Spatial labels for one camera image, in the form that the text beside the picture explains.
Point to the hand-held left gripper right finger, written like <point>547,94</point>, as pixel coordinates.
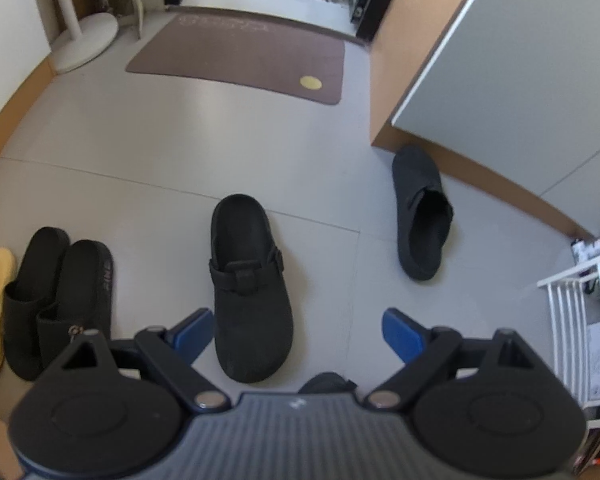
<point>402,335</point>

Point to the grey cabinet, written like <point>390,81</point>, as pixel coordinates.
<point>505,60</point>

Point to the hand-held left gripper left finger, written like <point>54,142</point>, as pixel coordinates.
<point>195,335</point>

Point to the black lace-up sneaker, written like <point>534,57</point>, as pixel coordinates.
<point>327,384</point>

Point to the brown door mat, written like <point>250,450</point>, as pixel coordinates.
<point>240,50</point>

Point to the white mop pole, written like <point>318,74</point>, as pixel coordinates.
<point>130,0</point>

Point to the white standing fan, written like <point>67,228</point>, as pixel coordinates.
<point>82,40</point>

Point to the black slide sandal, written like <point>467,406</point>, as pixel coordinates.
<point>85,290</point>
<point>30,300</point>

